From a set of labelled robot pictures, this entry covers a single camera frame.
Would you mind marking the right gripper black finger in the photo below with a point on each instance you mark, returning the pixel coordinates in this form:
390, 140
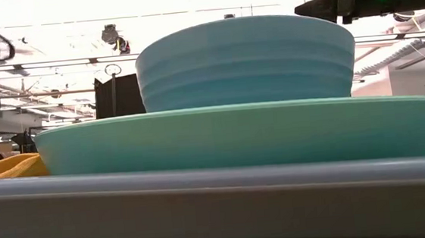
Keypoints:
321, 7

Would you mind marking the blue ribbed bowl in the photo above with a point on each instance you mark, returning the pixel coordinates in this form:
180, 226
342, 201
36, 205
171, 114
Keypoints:
246, 63

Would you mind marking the green plate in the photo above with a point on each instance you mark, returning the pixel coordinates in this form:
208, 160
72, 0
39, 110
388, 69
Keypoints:
237, 140

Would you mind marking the grey-blue plastic tray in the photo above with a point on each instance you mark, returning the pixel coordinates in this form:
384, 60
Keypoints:
204, 211

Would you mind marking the yellow cloth napkin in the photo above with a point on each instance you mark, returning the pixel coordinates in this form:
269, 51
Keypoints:
7, 167

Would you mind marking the red and yellow ceiling device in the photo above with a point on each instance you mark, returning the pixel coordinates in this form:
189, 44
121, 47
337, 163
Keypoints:
124, 46

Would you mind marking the black partition panel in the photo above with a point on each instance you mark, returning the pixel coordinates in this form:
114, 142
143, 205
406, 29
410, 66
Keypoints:
127, 97

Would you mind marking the dark ceiling camera dome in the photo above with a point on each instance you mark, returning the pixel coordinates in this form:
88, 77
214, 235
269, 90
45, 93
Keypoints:
229, 16
109, 34
404, 16

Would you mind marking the white corrugated ceiling duct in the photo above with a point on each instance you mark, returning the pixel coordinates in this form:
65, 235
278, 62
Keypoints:
382, 60

